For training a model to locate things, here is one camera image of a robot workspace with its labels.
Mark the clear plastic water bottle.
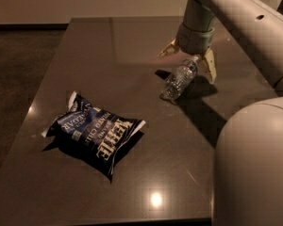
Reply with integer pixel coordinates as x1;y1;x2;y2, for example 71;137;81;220
159;56;199;104

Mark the blue potato chip bag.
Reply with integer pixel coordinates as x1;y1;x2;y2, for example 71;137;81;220
42;91;145;177

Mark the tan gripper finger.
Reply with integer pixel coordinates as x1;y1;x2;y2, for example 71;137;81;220
158;40;179;58
200;48;217;85

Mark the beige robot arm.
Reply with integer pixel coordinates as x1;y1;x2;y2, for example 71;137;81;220
161;0;283;226

